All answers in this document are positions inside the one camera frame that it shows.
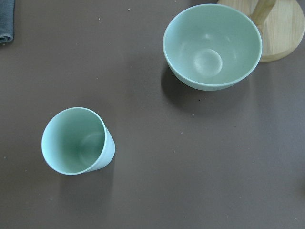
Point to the green cup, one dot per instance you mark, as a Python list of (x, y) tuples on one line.
[(77, 141)]

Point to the green bowl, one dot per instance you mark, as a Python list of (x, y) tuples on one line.
[(211, 47)]

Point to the wooden cup tree stand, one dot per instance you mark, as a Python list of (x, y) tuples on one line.
[(281, 24)]

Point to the grey folded cloth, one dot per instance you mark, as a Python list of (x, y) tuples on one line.
[(6, 21)]

